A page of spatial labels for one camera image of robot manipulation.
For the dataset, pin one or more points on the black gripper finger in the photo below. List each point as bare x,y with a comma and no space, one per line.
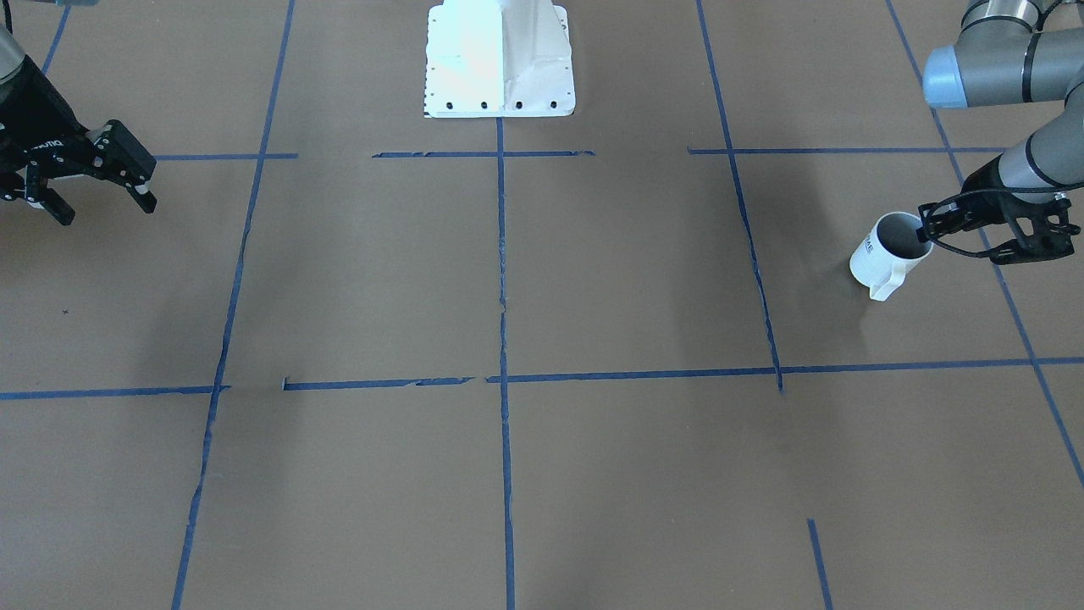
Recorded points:
49,200
143,196

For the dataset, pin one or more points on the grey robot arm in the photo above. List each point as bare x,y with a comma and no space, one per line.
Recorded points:
7,42
1005,55

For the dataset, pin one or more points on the white ribbed HOME mug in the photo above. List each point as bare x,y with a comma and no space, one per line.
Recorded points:
888,253

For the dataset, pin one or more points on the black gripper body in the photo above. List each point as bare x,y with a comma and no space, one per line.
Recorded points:
34,119
981,191

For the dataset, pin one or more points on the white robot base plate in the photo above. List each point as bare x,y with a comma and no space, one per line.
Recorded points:
498,59

